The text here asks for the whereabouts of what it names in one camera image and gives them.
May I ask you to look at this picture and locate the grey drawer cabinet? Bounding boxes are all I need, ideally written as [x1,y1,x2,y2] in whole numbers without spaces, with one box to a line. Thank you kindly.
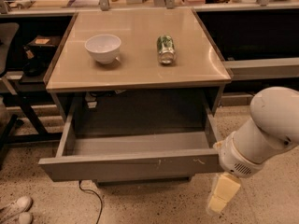
[43,7,234,189]

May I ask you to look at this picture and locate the white ceramic bowl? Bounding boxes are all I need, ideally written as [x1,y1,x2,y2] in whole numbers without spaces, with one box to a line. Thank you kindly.
[85,35,121,63]

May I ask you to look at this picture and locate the grey top drawer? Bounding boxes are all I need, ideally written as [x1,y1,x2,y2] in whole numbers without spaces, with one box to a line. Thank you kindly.
[39,90,221,183]

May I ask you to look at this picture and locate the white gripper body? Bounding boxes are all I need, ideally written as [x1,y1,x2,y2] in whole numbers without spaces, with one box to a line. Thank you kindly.
[214,132,263,178]

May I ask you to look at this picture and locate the white sneaker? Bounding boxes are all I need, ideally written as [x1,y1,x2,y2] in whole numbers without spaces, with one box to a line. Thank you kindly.
[8,212,33,224]
[0,196,33,224]

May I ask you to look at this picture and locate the grey office chair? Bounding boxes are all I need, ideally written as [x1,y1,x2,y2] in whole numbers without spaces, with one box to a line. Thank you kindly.
[0,22,19,169]

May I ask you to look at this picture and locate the green soda can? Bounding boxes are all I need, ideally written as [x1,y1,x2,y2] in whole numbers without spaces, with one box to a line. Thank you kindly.
[156,35,176,64]

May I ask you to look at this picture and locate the black floor cable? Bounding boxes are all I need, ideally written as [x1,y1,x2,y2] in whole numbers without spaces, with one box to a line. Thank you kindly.
[78,180,105,224]

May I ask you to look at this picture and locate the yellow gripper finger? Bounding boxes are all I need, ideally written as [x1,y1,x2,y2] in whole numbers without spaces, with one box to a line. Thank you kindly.
[206,173,241,215]

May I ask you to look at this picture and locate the small white object in drawer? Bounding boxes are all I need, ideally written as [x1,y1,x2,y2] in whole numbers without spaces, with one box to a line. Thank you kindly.
[85,92,97,108]

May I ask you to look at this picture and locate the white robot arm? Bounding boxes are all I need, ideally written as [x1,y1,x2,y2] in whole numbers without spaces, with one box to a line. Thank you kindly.
[206,87,299,215]

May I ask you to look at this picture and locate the black box with label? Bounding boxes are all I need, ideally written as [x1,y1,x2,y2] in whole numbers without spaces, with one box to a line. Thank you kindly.
[27,35,61,48]

